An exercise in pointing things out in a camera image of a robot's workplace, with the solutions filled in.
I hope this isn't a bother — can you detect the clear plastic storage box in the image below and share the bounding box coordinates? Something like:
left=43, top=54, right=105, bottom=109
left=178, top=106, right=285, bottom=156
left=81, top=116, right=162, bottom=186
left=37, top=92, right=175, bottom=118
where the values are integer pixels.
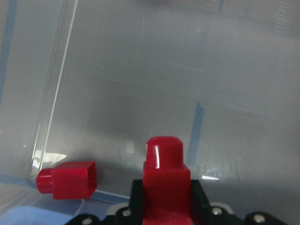
left=0, top=0, right=300, bottom=225

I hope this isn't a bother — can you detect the red block near box wall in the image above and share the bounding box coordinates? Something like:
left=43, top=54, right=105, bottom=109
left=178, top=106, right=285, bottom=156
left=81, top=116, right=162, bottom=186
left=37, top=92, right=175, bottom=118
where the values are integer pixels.
left=36, top=161, right=97, bottom=200

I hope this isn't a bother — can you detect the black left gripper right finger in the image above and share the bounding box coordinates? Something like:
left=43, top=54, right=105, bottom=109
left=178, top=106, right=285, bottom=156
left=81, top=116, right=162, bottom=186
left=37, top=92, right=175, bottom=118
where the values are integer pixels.
left=190, top=180, right=210, bottom=219

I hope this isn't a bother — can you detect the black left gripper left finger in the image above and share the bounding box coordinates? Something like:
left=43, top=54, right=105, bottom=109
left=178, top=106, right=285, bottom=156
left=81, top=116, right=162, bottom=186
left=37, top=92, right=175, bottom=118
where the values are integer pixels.
left=130, top=180, right=144, bottom=222

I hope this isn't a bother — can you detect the red block carried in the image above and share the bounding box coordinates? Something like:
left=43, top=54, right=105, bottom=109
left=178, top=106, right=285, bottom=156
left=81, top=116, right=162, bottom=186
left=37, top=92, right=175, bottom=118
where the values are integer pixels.
left=142, top=136, right=191, bottom=225

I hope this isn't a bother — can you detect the blue plastic tray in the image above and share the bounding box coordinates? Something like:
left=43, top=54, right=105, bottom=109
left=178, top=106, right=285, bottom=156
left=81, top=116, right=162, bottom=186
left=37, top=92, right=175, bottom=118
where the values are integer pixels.
left=0, top=206, right=74, bottom=225

